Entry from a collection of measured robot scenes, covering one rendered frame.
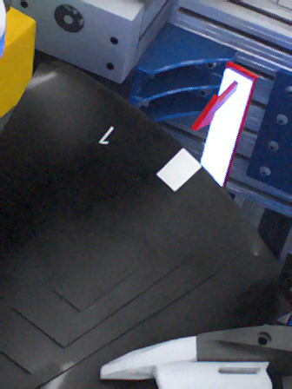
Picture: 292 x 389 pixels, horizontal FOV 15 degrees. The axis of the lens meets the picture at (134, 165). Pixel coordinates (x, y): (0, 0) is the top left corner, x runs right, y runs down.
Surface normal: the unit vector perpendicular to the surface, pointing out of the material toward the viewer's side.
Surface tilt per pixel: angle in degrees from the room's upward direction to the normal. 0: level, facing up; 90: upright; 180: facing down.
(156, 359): 21
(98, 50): 90
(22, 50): 90
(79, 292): 10
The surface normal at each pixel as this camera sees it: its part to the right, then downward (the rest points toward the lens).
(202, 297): 0.45, -0.51
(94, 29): -0.41, 0.64
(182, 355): -0.21, -0.56
